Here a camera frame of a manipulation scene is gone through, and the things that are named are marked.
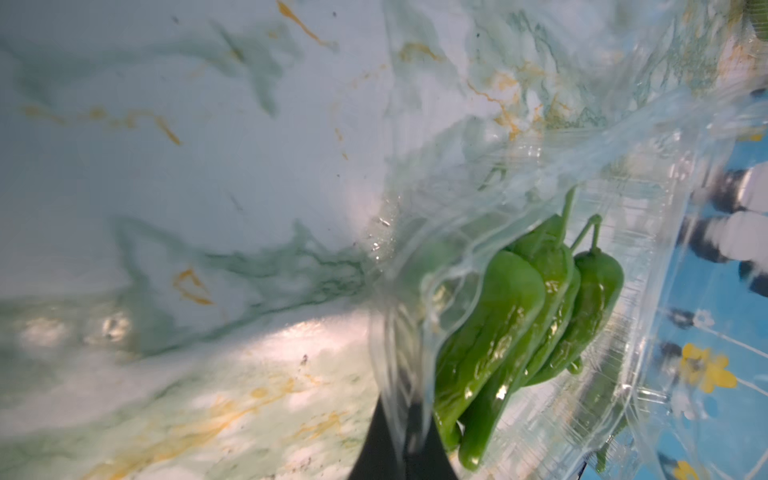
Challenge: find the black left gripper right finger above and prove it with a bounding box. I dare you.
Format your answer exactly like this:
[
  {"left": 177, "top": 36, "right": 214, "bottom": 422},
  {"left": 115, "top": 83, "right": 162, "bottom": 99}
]
[{"left": 403, "top": 402, "right": 458, "bottom": 480}]

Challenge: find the clear clamshell with peppers front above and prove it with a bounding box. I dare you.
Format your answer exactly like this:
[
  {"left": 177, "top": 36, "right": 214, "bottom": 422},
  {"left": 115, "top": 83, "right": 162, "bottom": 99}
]
[{"left": 372, "top": 76, "right": 767, "bottom": 479}]

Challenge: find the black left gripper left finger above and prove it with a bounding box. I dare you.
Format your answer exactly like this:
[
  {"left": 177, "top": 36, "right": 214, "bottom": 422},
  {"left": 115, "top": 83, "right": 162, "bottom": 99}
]
[{"left": 348, "top": 399, "right": 404, "bottom": 480}]

